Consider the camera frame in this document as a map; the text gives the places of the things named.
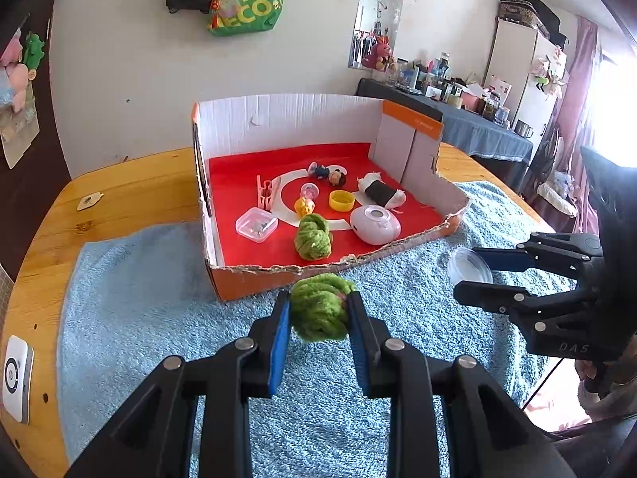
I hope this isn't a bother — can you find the green yarn ball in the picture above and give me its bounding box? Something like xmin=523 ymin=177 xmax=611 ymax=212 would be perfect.
xmin=294 ymin=214 xmax=332 ymax=261
xmin=289 ymin=273 xmax=356 ymax=342

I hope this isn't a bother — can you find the white plush with black band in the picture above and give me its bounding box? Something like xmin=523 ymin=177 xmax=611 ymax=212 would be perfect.
xmin=358 ymin=173 xmax=407 ymax=210

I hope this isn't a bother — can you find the red plush doll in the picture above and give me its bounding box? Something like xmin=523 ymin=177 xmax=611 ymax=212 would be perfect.
xmin=361 ymin=36 xmax=393 ymax=71

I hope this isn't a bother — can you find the pink plush toy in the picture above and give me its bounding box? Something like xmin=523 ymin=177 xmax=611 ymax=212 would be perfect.
xmin=0 ymin=29 xmax=37 ymax=114

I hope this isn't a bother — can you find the light blue fluffy towel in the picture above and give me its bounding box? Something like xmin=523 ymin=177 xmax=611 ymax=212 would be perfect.
xmin=57 ymin=182 xmax=549 ymax=477

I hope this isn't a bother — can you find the clear round plastic lid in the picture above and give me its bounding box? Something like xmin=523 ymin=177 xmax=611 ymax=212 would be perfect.
xmin=447 ymin=247 xmax=493 ymax=286

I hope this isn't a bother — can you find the white remote device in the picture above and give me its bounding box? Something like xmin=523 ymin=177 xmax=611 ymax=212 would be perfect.
xmin=2 ymin=335 xmax=35 ymax=424

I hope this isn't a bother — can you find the pink white round device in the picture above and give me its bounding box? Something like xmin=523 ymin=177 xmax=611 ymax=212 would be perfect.
xmin=350 ymin=205 xmax=402 ymax=246

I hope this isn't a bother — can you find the blonde girl figurine pink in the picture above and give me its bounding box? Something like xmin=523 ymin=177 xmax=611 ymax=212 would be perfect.
xmin=294 ymin=182 xmax=320 ymax=218

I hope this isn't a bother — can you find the small clear plastic case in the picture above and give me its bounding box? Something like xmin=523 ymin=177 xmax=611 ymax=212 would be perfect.
xmin=234 ymin=207 xmax=279 ymax=244

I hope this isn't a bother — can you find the orange cardboard box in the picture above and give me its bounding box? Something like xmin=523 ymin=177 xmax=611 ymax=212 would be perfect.
xmin=191 ymin=94 xmax=469 ymax=301

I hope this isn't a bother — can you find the yellow bottle cap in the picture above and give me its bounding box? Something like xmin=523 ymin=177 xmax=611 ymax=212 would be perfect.
xmin=328 ymin=189 xmax=356 ymax=213

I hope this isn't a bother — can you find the green tote bag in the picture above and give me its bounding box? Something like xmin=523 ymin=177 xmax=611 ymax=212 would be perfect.
xmin=207 ymin=0 xmax=284 ymax=37

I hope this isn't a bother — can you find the person's right hand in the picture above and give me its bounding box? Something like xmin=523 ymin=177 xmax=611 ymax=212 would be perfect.
xmin=574 ymin=338 xmax=636 ymax=399

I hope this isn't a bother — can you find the small tag on table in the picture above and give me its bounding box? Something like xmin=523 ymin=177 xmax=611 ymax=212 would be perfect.
xmin=77 ymin=192 xmax=104 ymax=212

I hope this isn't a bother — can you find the white wardrobe cabinet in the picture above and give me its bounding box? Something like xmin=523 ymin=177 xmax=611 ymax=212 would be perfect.
xmin=485 ymin=0 xmax=568 ymax=148

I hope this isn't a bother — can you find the wall mirror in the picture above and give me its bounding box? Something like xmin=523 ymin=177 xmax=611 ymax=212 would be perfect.
xmin=348 ymin=0 xmax=404 ymax=70

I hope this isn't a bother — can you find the green plush toy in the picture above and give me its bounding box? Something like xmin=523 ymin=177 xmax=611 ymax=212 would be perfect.
xmin=23 ymin=32 xmax=45 ymax=70

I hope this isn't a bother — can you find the pink curtain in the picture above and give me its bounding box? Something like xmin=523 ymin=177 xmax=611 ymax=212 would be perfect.
xmin=555 ymin=16 xmax=602 ymax=234

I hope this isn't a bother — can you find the dark blue covered desk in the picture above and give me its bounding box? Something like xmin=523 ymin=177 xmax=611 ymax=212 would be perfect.
xmin=355 ymin=78 xmax=532 ymax=193

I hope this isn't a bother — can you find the pink plastic clip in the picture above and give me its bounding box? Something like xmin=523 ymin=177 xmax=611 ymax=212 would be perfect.
xmin=256 ymin=175 xmax=281 ymax=212

